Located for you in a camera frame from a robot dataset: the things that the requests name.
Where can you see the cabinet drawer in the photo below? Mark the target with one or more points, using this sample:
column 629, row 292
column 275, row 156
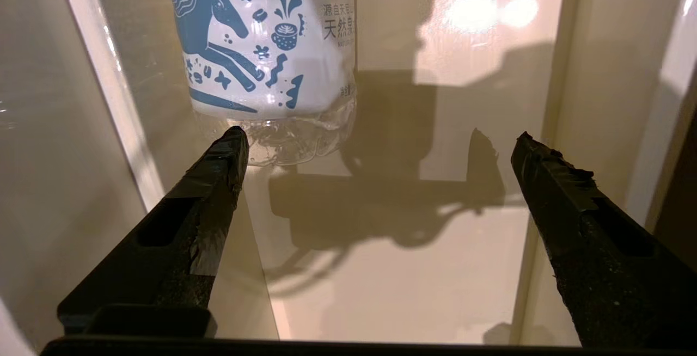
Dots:
column 435, row 280

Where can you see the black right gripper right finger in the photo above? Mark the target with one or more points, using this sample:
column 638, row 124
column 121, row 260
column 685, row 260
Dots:
column 588, row 236

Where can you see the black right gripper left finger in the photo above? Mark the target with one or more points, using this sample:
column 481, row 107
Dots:
column 179, row 247

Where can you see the clear bottle with white cap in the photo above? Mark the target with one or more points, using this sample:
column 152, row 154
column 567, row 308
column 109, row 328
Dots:
column 272, row 45

